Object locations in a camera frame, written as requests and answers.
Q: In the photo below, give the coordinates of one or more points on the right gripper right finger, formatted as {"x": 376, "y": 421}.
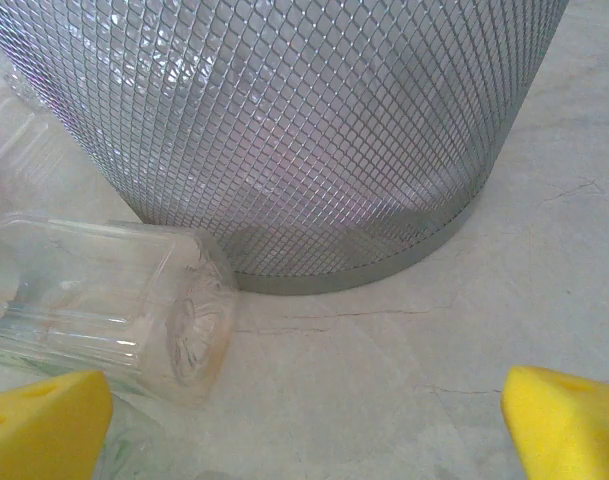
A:
{"x": 569, "y": 430}

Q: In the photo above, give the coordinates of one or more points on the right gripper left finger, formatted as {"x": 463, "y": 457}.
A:
{"x": 44, "y": 425}

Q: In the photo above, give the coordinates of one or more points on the clear square bottle green label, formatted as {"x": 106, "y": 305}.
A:
{"x": 109, "y": 300}

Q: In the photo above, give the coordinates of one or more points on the small clear bottle green cap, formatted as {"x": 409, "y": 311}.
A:
{"x": 29, "y": 145}

